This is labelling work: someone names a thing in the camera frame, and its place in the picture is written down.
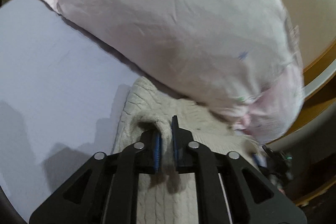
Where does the beige cable-knit sweater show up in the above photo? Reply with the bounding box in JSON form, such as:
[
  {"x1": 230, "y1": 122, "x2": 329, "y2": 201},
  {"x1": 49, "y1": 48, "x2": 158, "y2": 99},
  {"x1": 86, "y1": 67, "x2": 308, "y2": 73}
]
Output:
[{"x1": 114, "y1": 77, "x2": 261, "y2": 223}]

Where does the lavender bed sheet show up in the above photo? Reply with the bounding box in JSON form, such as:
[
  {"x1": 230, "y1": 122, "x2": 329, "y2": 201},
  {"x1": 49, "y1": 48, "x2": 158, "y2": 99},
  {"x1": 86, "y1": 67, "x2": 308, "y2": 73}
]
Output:
[{"x1": 1, "y1": 0, "x2": 139, "y2": 221}]

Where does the pink floral left pillow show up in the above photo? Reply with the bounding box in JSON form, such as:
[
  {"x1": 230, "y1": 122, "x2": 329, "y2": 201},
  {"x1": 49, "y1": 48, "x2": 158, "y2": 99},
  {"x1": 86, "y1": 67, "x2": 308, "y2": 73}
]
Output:
[{"x1": 42, "y1": 0, "x2": 304, "y2": 144}]

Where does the wooden bed frame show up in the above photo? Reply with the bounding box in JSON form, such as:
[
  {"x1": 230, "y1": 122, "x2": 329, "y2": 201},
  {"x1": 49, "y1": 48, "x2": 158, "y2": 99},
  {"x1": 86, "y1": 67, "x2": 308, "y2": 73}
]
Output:
[{"x1": 265, "y1": 40, "x2": 336, "y2": 208}]

